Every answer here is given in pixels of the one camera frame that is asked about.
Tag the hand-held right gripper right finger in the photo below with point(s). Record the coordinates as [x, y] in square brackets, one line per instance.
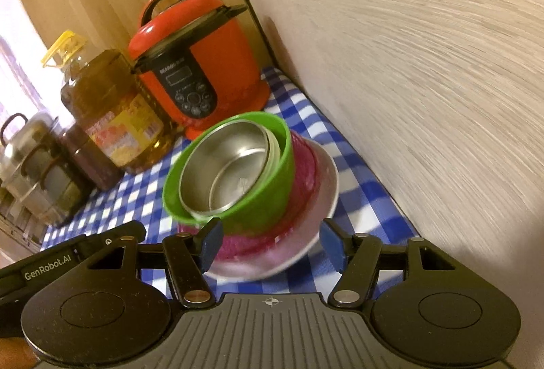
[332, 246]

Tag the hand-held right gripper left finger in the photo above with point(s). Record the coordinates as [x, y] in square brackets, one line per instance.
[211, 246]

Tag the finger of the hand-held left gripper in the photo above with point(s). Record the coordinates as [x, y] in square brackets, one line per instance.
[123, 231]

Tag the white ceramic plate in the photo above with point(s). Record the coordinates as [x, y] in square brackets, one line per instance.
[327, 190]

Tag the green plastic bowl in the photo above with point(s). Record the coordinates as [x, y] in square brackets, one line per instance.
[263, 199]

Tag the stainless steel bowl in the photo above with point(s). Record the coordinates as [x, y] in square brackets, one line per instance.
[229, 165]

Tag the person's left hand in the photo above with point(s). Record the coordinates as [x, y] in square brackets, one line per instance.
[15, 354]

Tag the blue white checkered tablecloth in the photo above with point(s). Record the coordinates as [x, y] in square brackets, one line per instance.
[374, 199]

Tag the brown metal canister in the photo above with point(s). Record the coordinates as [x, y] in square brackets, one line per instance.
[91, 161]

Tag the stainless steel steamer pot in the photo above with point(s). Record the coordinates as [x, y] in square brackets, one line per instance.
[29, 165]

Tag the large cooking oil bottle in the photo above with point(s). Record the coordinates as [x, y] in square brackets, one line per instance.
[114, 114]

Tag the red electric pressure cooker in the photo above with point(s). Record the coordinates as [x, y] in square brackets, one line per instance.
[204, 63]

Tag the pink sheer curtain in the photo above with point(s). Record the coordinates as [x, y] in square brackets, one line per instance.
[17, 67]

